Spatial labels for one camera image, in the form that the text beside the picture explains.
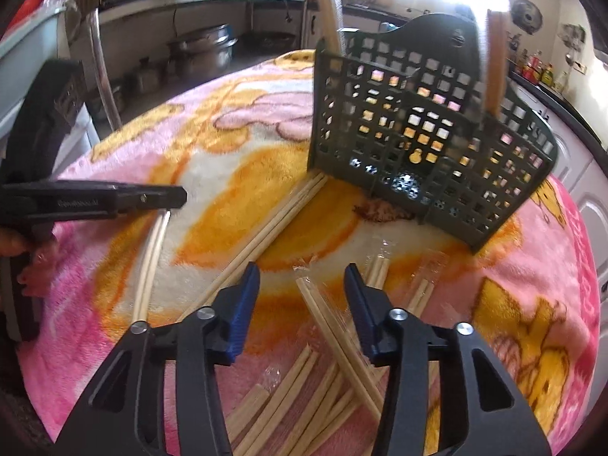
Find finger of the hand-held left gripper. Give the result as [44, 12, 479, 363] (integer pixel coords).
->
[0, 181, 188, 223]

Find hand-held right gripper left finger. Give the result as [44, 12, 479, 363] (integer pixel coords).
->
[52, 262, 261, 456]

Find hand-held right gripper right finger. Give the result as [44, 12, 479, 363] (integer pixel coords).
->
[346, 263, 552, 456]

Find unwrapped chopstick pair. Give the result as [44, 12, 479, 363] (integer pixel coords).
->
[132, 209, 173, 326]

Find dark green plastic lattice basket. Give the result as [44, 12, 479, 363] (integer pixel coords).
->
[308, 13, 557, 253]

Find hanging metal kitchen utensils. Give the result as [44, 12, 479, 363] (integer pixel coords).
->
[558, 21, 587, 74]

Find person's left hand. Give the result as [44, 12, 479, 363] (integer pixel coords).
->
[0, 225, 60, 290]

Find pale blue plastic tub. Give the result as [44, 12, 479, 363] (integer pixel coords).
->
[0, 0, 81, 119]

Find pile of bamboo chopsticks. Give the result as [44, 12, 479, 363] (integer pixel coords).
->
[180, 171, 450, 456]

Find small steel pot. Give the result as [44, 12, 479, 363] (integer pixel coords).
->
[126, 57, 165, 93]

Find pink yellow printed blanket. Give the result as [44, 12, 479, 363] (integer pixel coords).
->
[16, 50, 602, 456]

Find large steel pot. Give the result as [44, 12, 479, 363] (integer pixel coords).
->
[166, 24, 238, 84]

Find white kitchen cabinets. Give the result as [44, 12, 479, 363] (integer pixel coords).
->
[537, 104, 608, 267]

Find black kitchen countertop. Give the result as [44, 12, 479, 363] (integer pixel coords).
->
[510, 71, 608, 153]

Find row of condiment bottles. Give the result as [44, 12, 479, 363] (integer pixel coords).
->
[515, 50, 556, 87]

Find round wall fan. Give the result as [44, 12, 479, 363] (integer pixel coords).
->
[510, 0, 545, 34]

